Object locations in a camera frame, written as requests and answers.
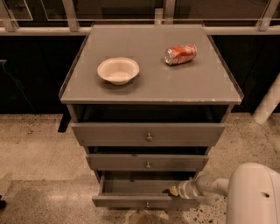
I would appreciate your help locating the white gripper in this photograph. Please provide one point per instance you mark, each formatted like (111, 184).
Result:
(185, 190)

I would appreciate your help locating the grey bottom drawer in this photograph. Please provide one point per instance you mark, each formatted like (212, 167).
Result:
(142, 189)

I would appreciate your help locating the grey drawer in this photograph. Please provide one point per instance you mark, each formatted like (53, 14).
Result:
(147, 134)
(142, 189)
(146, 162)

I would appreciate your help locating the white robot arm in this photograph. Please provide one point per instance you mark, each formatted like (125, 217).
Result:
(252, 192)

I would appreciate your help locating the grey middle drawer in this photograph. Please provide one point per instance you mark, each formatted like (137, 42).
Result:
(146, 162)

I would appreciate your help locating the grey drawer cabinet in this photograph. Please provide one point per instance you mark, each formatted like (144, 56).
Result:
(199, 91)

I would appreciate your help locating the grey top drawer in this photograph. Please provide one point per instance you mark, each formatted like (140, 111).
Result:
(147, 134)

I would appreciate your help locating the white diagonal pole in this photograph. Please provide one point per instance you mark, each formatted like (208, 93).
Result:
(268, 103)

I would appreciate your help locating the crushed orange soda can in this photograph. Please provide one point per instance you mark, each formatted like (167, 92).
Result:
(180, 54)

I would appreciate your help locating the metal window railing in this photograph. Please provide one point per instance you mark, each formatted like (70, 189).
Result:
(217, 17)

